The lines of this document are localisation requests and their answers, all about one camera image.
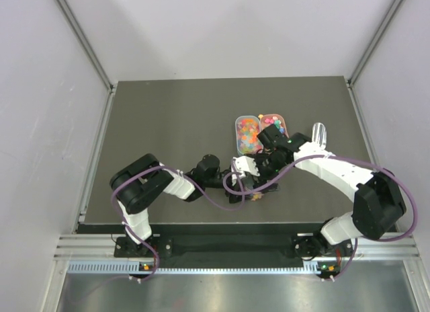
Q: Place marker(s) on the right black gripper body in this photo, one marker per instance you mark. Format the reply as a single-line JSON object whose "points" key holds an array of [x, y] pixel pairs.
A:
{"points": [[268, 166]]}

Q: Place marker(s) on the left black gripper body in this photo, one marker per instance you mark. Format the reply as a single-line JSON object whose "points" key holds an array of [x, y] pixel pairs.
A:
{"points": [[232, 194]]}

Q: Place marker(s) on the clear plastic jar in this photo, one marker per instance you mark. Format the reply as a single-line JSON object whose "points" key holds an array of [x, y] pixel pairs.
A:
{"points": [[255, 196]]}

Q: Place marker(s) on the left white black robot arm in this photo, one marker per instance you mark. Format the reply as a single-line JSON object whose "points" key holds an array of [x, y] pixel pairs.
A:
{"points": [[138, 185]]}

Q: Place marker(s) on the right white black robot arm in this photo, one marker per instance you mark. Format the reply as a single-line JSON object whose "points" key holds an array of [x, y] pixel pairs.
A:
{"points": [[377, 203]]}

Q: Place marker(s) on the blue tray of translucent candies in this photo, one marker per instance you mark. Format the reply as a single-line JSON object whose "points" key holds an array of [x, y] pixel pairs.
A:
{"points": [[247, 128]]}

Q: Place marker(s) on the pink tray of opaque candies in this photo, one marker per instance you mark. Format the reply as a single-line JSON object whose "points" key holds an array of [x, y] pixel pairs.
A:
{"points": [[276, 119]]}

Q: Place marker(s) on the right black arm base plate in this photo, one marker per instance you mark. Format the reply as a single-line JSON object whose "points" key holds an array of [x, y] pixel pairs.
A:
{"points": [[308, 247]]}

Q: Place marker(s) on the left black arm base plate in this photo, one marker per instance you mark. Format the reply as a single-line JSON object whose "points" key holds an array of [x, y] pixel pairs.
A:
{"points": [[127, 248]]}

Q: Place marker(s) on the aluminium front frame rail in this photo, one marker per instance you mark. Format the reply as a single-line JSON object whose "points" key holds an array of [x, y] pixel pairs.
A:
{"points": [[98, 247]]}

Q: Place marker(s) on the right aluminium corner post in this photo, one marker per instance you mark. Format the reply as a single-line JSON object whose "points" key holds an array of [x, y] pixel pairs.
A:
{"points": [[375, 41]]}

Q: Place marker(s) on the aluminium corner post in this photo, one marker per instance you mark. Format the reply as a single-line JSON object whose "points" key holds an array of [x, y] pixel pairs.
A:
{"points": [[375, 41], [84, 42]]}

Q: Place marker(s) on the left aluminium corner post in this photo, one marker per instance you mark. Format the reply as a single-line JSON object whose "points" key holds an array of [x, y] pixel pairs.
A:
{"points": [[84, 42]]}

